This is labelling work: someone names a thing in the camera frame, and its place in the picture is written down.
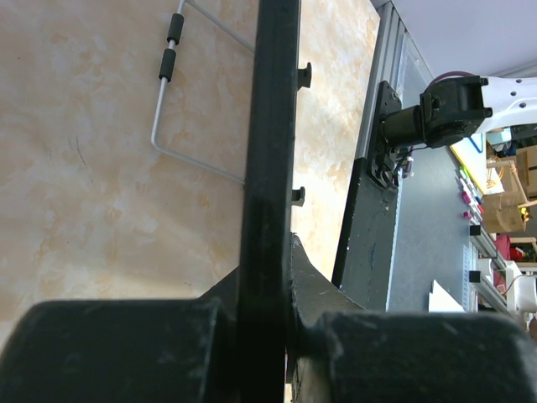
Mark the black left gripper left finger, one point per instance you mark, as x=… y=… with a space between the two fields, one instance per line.
x=144 y=350

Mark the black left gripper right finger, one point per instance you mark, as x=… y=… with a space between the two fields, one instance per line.
x=342 y=353

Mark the white whiteboard black frame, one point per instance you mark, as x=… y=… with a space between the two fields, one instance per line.
x=263 y=300

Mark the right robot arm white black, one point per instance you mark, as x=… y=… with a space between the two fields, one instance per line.
x=456 y=108

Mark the white paper sheet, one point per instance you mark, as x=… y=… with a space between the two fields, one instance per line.
x=441 y=301

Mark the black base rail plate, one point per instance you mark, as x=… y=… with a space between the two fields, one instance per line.
x=363 y=264

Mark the metal wire board stand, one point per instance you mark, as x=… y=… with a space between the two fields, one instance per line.
x=205 y=83

